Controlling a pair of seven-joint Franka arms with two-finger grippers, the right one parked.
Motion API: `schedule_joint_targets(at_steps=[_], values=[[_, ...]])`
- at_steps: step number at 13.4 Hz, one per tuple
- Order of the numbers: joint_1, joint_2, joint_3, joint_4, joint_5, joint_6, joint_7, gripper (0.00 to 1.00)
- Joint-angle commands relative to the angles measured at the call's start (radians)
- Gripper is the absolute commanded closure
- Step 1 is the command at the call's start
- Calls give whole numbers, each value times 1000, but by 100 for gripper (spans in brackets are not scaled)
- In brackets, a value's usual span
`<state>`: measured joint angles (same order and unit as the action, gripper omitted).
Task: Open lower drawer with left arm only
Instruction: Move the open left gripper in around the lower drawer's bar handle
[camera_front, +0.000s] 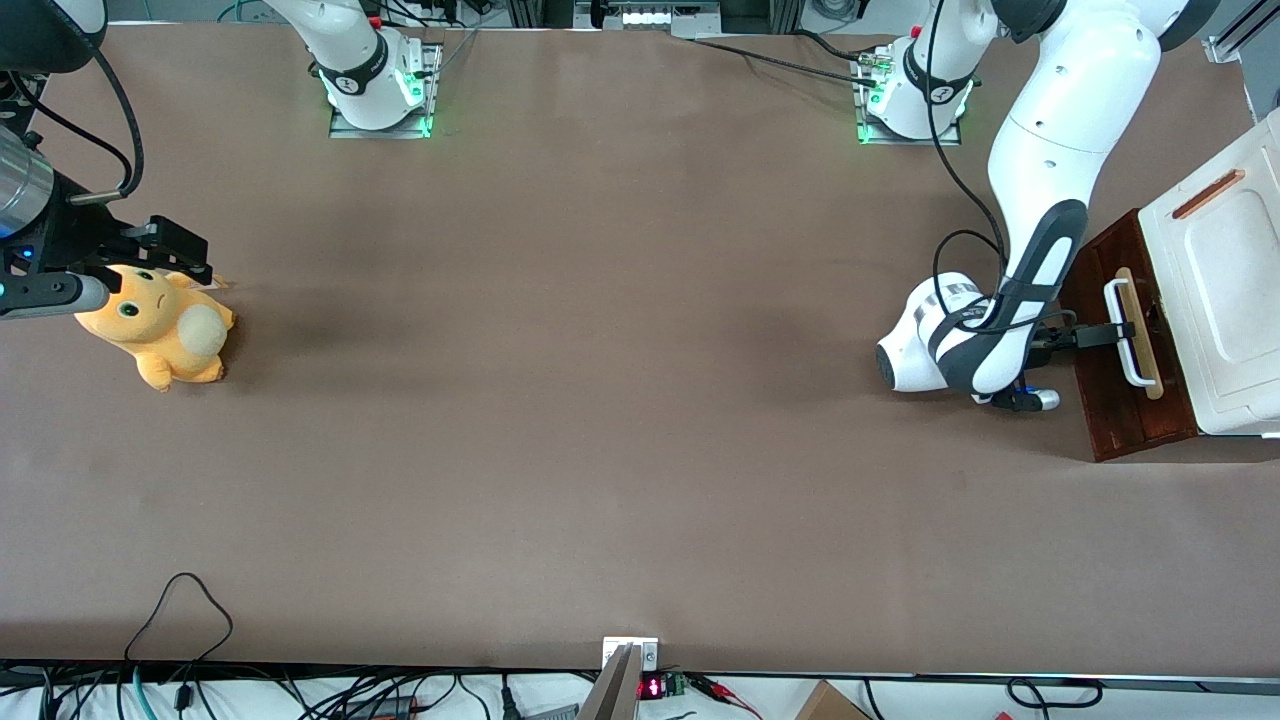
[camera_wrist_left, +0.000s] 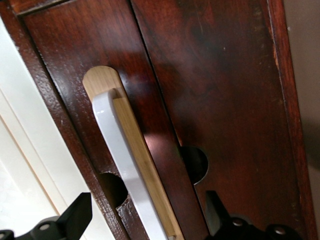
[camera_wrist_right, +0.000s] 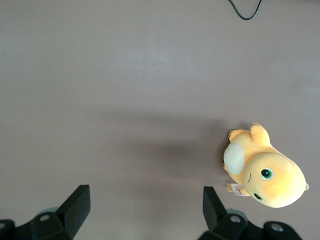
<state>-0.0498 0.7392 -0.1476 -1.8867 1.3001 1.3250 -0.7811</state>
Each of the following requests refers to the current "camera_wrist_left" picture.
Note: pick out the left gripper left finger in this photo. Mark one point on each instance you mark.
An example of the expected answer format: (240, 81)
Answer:
(62, 225)

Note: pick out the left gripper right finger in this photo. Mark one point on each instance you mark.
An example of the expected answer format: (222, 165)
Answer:
(225, 227)

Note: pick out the dark wooden drawer cabinet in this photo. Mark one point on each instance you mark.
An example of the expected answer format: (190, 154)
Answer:
(296, 130)

